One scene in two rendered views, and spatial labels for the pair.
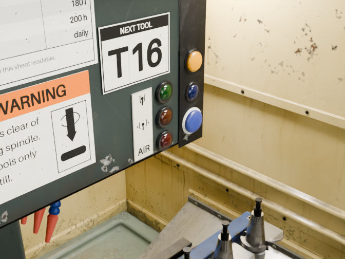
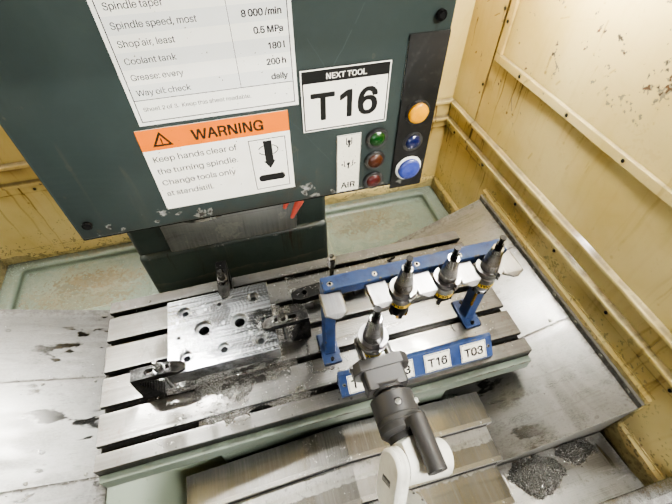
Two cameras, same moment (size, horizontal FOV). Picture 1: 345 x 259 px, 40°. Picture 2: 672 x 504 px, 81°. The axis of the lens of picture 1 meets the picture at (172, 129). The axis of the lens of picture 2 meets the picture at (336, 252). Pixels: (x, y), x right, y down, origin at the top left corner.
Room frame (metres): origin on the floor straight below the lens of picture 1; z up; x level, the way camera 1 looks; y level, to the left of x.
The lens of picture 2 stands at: (0.14, -0.15, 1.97)
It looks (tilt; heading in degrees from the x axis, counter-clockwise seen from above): 50 degrees down; 30
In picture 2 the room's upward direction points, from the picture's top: straight up
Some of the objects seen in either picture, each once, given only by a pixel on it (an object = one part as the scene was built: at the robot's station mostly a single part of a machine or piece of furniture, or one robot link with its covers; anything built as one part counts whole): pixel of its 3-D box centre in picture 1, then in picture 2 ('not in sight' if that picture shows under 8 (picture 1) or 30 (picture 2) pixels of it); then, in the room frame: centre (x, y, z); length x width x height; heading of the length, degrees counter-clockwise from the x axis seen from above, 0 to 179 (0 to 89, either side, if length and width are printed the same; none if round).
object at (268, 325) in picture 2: not in sight; (286, 324); (0.57, 0.25, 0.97); 0.13 x 0.03 x 0.15; 135
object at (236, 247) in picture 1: (239, 255); (467, 274); (0.79, -0.14, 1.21); 0.07 x 0.05 x 0.01; 45
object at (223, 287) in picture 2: not in sight; (224, 283); (0.59, 0.50, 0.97); 0.13 x 0.03 x 0.15; 45
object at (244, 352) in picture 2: not in sight; (223, 329); (0.47, 0.40, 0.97); 0.29 x 0.23 x 0.05; 135
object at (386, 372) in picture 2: not in sight; (387, 388); (0.45, -0.09, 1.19); 0.13 x 0.12 x 0.10; 135
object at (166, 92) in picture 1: (165, 92); (377, 138); (0.52, 0.01, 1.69); 0.02 x 0.01 x 0.02; 135
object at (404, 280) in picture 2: not in sight; (405, 277); (0.67, -0.03, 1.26); 0.04 x 0.04 x 0.07
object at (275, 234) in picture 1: (268, 232); (508, 264); (0.87, -0.22, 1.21); 0.07 x 0.05 x 0.01; 45
